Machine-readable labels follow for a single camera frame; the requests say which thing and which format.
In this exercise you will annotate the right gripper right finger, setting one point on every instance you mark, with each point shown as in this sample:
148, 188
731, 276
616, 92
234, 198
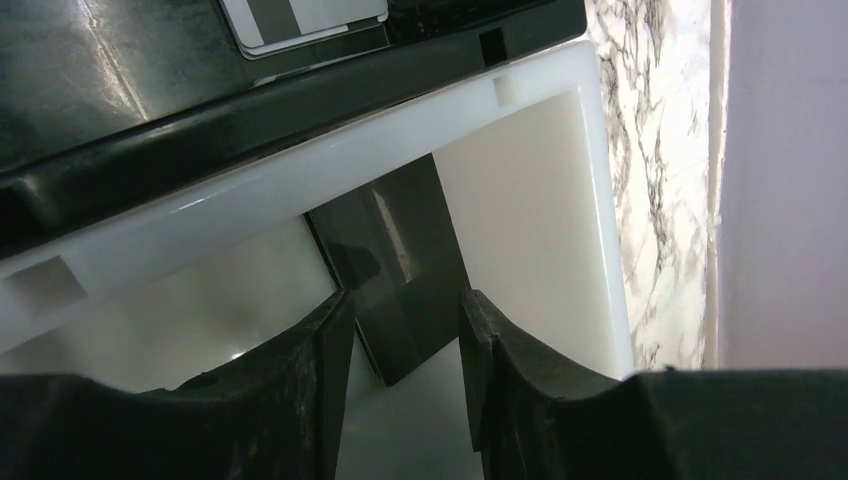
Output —
534, 413

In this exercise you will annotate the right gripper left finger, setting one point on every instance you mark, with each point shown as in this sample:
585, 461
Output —
275, 412

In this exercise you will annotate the black VIP credit card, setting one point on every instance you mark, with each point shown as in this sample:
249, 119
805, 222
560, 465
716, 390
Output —
391, 244

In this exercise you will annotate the black white card tray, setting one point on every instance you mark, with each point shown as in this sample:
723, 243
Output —
131, 138

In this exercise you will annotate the white magnetic stripe card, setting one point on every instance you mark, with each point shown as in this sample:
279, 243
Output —
266, 27

